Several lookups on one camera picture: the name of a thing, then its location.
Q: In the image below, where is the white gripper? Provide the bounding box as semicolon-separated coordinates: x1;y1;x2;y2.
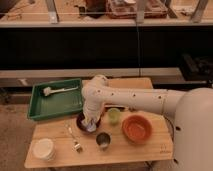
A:
82;100;104;126

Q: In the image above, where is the purple bowl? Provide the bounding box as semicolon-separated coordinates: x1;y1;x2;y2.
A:
76;113;101;133

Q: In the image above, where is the grey cloth towel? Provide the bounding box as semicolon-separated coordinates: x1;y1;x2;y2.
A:
85;121;97;132

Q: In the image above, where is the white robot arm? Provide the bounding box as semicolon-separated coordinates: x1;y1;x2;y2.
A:
82;75;213;171

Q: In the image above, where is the orange bowl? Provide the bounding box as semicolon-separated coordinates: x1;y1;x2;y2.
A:
122;115;152;144

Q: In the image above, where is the light green cup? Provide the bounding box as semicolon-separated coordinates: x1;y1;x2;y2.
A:
107;108;120;125

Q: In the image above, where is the green plastic tray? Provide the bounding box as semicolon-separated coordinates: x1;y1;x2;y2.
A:
27;78;83;121

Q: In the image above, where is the striped dark block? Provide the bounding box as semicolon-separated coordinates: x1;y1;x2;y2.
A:
105;106;126;111

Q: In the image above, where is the small metal cup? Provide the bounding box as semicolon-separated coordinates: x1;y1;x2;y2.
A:
96;132;111;149

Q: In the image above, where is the wooden table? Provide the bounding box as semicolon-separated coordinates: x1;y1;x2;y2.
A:
23;77;175;170

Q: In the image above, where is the white dish brush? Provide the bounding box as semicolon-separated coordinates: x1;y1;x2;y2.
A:
43;87;76;96

